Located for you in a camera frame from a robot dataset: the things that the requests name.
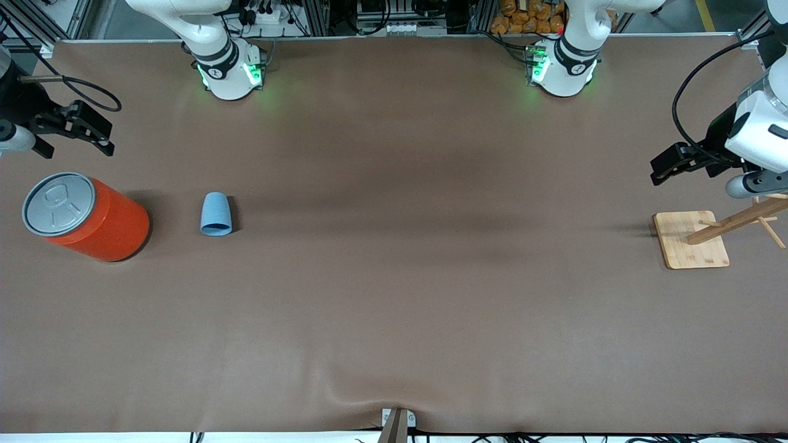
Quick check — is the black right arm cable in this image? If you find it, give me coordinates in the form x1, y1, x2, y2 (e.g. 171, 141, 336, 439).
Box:
0, 11, 123, 113

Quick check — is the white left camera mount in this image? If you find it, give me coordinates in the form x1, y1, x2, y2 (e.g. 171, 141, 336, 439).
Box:
725, 91, 788, 174

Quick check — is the grey table edge bracket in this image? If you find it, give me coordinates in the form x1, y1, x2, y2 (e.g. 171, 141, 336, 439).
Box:
377, 407, 417, 443

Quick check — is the orange can with grey lid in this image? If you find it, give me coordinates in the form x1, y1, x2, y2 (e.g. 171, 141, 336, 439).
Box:
22, 172, 151, 263

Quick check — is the aluminium frame profile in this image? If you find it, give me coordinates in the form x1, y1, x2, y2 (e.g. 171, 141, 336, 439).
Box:
736, 11, 771, 51
0, 0, 94, 41

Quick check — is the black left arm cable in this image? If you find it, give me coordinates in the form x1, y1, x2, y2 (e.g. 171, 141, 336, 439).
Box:
672, 31, 778, 167

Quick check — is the white connector strip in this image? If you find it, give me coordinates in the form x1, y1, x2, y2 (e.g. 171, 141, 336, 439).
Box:
368, 20, 448, 36

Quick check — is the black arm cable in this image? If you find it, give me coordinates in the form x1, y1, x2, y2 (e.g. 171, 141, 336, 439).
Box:
672, 31, 778, 167
0, 11, 123, 113

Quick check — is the white power strip with plugs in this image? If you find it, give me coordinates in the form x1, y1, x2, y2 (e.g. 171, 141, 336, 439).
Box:
236, 0, 291, 26

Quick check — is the light blue plastic cup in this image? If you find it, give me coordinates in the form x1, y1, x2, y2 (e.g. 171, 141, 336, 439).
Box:
200, 192, 233, 237

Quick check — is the pile of orange bags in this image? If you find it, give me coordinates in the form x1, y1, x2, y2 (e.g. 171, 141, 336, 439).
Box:
491, 0, 567, 35

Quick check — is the brown table cover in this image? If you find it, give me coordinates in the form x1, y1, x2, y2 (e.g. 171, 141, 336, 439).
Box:
0, 34, 788, 434

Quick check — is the wooden cup rack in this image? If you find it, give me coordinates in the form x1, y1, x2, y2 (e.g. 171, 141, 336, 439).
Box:
653, 194, 788, 270

